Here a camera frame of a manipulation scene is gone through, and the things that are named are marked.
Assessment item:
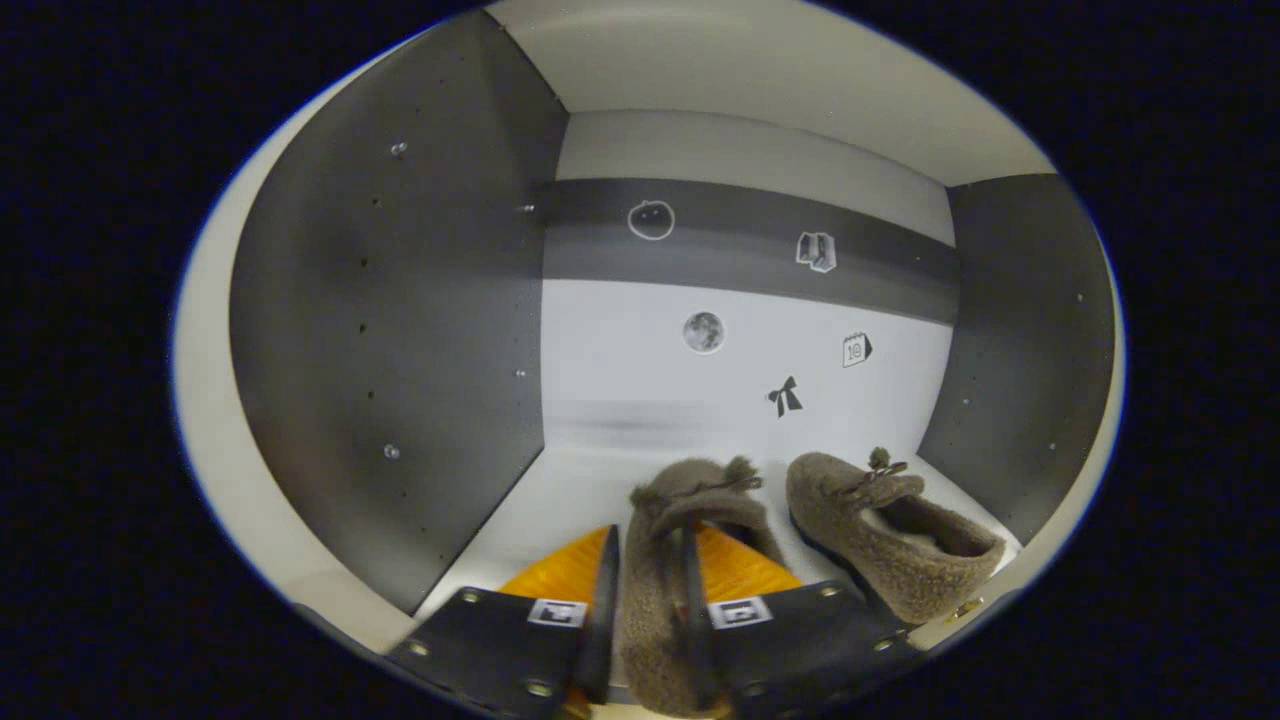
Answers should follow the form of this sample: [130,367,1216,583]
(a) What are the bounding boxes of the brown fuzzy shoe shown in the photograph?
[785,447,1007,626]
[618,455,791,719]

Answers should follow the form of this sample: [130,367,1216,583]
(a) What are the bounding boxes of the grey shoe cabinet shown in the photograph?
[172,0,1126,661]

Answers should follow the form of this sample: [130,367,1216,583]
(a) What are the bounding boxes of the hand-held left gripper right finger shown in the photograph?
[682,522,926,719]

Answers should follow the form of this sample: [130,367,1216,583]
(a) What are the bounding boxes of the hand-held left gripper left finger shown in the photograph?
[385,525,623,719]

